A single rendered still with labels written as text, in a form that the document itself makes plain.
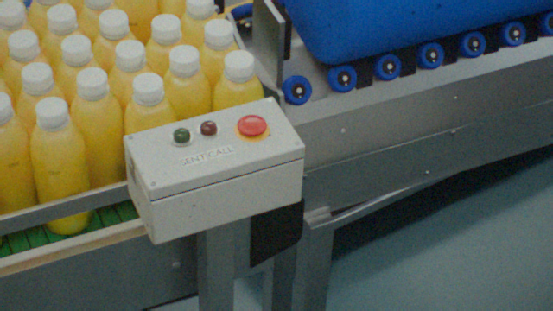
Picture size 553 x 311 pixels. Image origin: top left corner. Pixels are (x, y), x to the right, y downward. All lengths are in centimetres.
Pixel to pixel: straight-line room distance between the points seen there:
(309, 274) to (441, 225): 84
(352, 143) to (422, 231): 107
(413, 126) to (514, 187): 118
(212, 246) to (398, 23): 41
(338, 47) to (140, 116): 33
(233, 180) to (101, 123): 21
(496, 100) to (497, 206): 105
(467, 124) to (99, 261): 66
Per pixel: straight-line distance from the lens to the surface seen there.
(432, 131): 175
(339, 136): 166
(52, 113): 136
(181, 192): 129
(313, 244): 189
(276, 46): 161
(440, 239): 271
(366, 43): 155
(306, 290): 199
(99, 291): 155
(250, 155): 130
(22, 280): 148
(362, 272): 262
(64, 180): 142
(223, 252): 145
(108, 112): 142
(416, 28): 158
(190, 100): 145
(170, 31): 148
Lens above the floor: 201
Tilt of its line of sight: 45 degrees down
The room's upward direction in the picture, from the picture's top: 3 degrees clockwise
